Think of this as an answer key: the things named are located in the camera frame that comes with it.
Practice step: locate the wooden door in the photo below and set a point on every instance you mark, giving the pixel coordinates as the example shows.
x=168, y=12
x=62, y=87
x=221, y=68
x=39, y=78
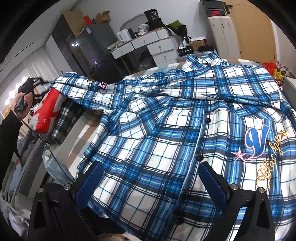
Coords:
x=254, y=30

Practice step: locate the grey refrigerator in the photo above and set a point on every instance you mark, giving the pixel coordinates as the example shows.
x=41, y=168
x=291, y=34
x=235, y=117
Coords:
x=97, y=46

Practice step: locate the blue white plaid shirt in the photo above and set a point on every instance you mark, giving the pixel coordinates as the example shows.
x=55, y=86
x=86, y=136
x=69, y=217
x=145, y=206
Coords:
x=161, y=139

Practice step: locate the red box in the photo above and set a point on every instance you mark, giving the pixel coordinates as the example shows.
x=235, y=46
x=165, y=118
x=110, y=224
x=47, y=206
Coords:
x=87, y=20

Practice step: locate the green cloth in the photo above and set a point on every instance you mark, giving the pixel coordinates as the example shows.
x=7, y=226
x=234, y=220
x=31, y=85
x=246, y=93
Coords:
x=174, y=24

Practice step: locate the white electric kettle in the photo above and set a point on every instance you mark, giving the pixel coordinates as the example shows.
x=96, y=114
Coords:
x=122, y=36

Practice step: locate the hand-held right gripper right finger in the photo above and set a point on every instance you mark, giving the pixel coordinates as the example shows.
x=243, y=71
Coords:
x=214, y=185

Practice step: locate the brown box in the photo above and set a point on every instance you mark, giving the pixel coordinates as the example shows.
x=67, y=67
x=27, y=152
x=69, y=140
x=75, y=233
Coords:
x=198, y=44

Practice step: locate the red white folded cloth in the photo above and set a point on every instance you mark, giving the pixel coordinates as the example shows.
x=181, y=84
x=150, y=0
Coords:
x=46, y=111

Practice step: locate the red bag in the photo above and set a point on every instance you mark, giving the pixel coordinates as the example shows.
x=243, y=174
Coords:
x=270, y=66

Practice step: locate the person's left hand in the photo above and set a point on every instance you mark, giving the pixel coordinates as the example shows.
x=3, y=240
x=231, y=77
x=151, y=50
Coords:
x=27, y=100

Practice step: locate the arched metal frame mirror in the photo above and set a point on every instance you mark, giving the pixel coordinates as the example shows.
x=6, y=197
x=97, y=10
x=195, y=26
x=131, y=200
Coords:
x=133, y=20

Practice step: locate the closed cardboard box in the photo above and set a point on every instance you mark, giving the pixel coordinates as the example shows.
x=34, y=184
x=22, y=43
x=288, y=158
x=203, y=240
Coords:
x=74, y=20

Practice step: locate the black white plaid cloth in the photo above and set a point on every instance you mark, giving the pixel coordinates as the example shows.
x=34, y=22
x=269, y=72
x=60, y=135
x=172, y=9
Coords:
x=64, y=120

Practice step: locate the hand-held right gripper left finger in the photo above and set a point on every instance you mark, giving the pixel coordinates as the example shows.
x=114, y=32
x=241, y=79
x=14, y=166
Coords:
x=89, y=187

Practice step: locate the white drawer desk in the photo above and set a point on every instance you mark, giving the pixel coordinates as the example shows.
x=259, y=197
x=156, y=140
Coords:
x=159, y=48

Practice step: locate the yellow plush toy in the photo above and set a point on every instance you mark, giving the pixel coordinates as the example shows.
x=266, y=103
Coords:
x=279, y=73

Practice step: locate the black power strip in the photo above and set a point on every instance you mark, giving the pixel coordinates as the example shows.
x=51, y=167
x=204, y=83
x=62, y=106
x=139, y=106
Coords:
x=186, y=51

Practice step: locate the person's left forearm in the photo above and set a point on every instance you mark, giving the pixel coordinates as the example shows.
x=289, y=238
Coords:
x=9, y=141

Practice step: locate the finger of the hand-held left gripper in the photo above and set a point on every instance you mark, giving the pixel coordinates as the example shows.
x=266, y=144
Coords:
x=34, y=81

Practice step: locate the dark glass cabinet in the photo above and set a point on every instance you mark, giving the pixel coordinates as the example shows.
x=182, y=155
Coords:
x=64, y=41

